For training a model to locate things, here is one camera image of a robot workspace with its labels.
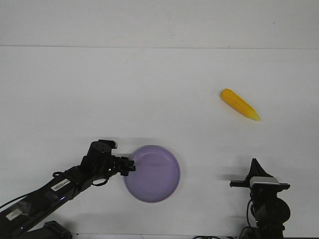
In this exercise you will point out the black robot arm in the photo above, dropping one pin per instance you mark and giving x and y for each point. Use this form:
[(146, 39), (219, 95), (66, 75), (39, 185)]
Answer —
[(269, 211), (20, 217)]

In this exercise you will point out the yellow corn cob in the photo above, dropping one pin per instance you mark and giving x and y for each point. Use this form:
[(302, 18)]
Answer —
[(239, 104)]

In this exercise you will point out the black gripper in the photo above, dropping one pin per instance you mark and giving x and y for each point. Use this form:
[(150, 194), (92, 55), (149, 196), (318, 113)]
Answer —
[(101, 162), (257, 171)]

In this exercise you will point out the purple round plate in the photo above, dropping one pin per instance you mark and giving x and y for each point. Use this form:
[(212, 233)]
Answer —
[(156, 176)]

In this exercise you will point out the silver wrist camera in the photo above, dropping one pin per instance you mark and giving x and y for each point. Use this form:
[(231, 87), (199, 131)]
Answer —
[(258, 180)]

